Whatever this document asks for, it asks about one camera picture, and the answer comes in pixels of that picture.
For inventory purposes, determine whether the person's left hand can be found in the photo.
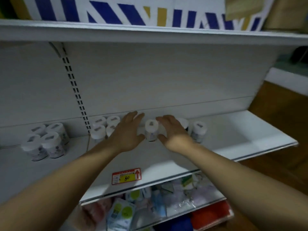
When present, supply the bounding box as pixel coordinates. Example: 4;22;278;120
109;111;146;154

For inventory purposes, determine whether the person's right hand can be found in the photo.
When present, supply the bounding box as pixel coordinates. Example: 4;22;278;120
156;115;193;154

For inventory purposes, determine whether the small white lidded jar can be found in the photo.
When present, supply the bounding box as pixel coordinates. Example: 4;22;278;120
145;119;160;142

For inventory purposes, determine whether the person's left forearm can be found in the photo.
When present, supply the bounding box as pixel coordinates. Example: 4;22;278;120
0;144;135;231

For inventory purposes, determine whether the person's right forearm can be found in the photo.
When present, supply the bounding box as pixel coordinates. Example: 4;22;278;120
168;142;308;231

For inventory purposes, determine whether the red and yellow price tag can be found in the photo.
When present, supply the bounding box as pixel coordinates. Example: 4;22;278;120
112;168;142;185

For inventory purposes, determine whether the pile of clear plastic packets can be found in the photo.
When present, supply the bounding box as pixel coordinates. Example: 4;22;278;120
125;172;225;220

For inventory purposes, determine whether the white shelving back panel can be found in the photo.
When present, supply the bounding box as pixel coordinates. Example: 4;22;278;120
0;42;277;148

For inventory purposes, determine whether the green white packet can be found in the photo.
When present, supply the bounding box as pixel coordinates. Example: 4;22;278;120
106;198;136;231

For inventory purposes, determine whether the white metal shelf board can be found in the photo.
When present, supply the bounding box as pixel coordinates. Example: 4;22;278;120
79;189;234;231
0;111;299;206
0;19;308;46

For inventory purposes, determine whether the pink packet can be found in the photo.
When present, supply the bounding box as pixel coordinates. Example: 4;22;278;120
81;198;113;230

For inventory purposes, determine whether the blue packet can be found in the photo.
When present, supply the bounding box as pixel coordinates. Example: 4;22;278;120
154;215;194;231

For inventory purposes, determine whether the slotted white shelf upright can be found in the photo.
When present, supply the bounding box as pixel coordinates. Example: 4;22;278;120
49;42;92;136

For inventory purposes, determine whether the group of white capped jars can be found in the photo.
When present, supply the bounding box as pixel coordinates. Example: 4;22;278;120
21;115;208;162

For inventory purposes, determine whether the red packet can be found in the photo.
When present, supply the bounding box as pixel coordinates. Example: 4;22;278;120
191;201;232;230

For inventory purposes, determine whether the blue white striped box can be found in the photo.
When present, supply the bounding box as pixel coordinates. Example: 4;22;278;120
10;0;275;31

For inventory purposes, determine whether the dark object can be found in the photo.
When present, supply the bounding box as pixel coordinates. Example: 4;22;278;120
290;46;308;65

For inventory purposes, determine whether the brown cardboard box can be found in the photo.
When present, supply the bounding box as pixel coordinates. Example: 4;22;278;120
262;0;308;31

